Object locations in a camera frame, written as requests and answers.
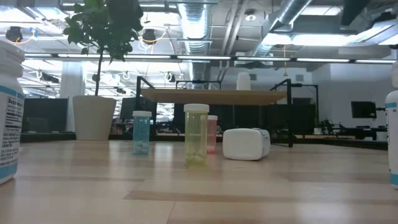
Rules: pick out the round white ceiling sensor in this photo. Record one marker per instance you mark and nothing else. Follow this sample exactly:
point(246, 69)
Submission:
point(250, 17)

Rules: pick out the blue pill vial white cap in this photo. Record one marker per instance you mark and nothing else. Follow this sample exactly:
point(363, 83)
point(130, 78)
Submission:
point(141, 137)

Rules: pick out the yellow pill vial white cap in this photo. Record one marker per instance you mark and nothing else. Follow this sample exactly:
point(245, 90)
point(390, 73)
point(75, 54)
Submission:
point(196, 137)

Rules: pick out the leafy tree in white pot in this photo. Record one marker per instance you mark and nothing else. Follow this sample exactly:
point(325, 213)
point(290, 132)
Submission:
point(93, 118)

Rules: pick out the rectangular ceiling light panel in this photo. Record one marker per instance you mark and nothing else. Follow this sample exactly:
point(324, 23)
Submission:
point(311, 40)

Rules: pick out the long linear ceiling light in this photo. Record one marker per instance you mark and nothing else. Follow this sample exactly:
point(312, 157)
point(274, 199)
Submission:
point(202, 57)

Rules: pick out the white supplement bottle blue label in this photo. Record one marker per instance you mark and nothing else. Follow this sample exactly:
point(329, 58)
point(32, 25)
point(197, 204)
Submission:
point(11, 124)
point(245, 144)
point(392, 140)

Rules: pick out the dark office partition screens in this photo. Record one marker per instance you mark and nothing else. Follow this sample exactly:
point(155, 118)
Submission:
point(45, 115)

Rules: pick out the pink pill vial white cap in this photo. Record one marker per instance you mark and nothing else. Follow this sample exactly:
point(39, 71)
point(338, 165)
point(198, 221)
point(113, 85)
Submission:
point(213, 137)

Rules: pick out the round silver air duct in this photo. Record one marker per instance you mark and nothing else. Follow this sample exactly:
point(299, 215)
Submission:
point(196, 28)
point(287, 11)

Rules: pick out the wooden table background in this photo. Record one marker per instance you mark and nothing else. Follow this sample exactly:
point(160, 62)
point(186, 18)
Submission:
point(211, 97)

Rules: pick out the clear pill vial white cap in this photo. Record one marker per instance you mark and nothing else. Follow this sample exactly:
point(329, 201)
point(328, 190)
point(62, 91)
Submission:
point(243, 81)

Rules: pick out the black monitor on arm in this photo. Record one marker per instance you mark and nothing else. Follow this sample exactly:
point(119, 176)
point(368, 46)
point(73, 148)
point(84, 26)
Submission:
point(363, 109)

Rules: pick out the black rear table rail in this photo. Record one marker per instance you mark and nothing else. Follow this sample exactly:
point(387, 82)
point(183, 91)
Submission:
point(46, 137)

